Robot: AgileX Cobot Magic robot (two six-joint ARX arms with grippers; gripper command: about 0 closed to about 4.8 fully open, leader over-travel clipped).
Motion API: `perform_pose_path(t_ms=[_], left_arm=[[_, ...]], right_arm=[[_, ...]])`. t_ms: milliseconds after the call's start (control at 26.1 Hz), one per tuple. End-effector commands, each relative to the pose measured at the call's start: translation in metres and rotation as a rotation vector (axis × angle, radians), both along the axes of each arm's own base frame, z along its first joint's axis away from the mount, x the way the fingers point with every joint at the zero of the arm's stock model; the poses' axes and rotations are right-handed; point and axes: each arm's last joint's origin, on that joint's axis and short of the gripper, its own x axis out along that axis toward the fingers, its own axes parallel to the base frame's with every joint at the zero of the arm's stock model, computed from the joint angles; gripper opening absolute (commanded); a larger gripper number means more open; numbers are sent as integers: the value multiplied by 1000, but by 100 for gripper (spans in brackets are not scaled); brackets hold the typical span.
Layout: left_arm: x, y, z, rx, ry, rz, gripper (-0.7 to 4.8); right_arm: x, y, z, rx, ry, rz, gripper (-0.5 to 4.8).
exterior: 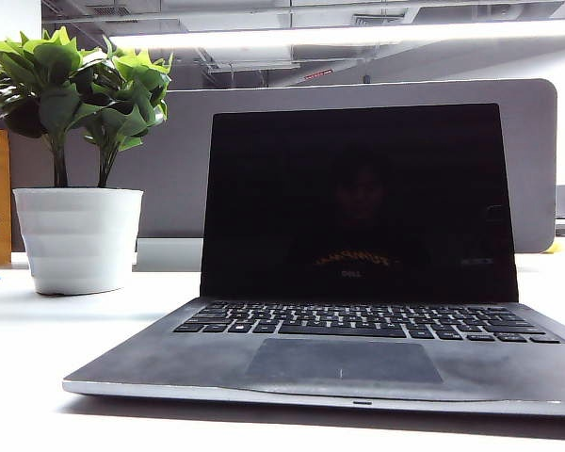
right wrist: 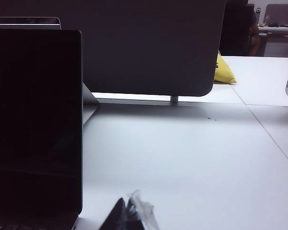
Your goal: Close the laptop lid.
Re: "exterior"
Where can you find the long ceiling light strip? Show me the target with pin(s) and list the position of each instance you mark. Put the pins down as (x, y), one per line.
(311, 35)

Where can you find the ceiling air vent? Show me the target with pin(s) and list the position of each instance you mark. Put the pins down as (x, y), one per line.
(376, 20)

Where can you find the green artificial leafy plant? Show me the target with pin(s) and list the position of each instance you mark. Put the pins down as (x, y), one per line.
(59, 89)

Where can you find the grey felt desk partition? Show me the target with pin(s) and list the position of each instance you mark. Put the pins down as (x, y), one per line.
(183, 165)

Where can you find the small yellow item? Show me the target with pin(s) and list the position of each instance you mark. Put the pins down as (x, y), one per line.
(555, 248)

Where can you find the white rectangular block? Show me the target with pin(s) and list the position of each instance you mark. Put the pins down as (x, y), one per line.
(169, 254)

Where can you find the red ceiling sign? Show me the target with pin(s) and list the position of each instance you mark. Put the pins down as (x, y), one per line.
(319, 74)

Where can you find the silver Dell laptop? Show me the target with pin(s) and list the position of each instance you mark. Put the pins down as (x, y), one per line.
(339, 362)

